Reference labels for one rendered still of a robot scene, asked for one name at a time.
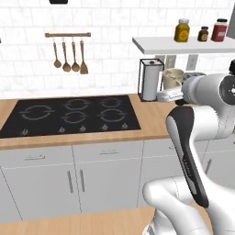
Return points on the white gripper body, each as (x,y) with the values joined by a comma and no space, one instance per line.
(170,95)

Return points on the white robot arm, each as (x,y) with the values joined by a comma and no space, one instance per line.
(199,128)

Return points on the grey cabinet door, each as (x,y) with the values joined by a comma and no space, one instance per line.
(156,171)
(110,185)
(221,168)
(39,192)

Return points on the beige jug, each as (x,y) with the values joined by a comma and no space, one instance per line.
(171,78)

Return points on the white paper towel roll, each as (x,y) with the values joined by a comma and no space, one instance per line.
(150,82)

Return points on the grey toaster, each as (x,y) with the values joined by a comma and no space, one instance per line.
(193,75)

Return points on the black paper towel holder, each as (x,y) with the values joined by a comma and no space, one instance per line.
(142,79)

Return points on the grey drawer front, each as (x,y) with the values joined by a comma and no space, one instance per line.
(36,156)
(221,143)
(157,148)
(107,151)

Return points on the yellow jar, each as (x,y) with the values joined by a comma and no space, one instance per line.
(182,31)

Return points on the small brown jar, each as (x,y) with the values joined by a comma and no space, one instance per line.
(203,34)

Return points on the red jar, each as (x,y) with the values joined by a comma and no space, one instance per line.
(219,30)

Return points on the wooden spatula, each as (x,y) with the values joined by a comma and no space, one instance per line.
(83,68)

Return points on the wooden round spoon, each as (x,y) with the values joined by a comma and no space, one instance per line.
(75,66)

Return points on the black hob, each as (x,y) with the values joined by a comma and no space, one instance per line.
(70,116)

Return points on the wooden ladle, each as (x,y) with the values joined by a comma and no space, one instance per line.
(66,66)

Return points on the black range hood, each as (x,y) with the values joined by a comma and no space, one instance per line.
(58,1)

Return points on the white wall outlet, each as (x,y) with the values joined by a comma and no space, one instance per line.
(170,61)
(192,61)

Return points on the white wall shelf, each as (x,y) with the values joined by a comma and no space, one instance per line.
(183,45)

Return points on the grey wall cabinet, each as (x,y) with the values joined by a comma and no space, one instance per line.
(232,24)

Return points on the wooden utensil rail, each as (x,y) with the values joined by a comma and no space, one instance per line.
(67,35)

